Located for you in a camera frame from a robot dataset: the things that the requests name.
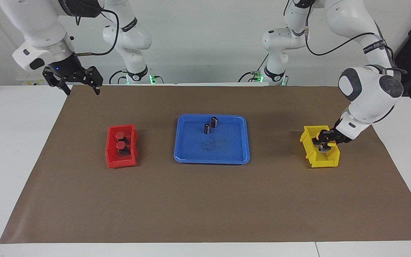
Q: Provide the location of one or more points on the yellow plastic bin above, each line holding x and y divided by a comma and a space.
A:
325, 160

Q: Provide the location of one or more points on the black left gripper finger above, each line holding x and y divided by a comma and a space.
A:
322, 145
322, 135

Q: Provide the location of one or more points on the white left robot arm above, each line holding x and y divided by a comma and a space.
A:
369, 89

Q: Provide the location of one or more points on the red push button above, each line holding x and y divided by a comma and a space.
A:
120, 134
120, 144

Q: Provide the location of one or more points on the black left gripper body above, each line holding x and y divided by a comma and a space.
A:
339, 136

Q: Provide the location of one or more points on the brown paper mat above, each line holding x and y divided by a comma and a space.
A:
205, 200

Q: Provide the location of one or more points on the red plastic bin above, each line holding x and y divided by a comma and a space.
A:
120, 162

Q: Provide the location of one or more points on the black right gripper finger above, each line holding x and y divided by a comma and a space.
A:
96, 80
65, 88

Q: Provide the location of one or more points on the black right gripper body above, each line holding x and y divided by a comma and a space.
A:
68, 71

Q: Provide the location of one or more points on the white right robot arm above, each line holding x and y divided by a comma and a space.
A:
37, 32

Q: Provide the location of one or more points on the black cylindrical knob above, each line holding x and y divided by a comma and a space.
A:
207, 129
214, 122

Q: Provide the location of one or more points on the white box yellow label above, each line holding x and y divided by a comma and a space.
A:
30, 82

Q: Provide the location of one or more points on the blue plastic tray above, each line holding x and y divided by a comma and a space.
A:
212, 153

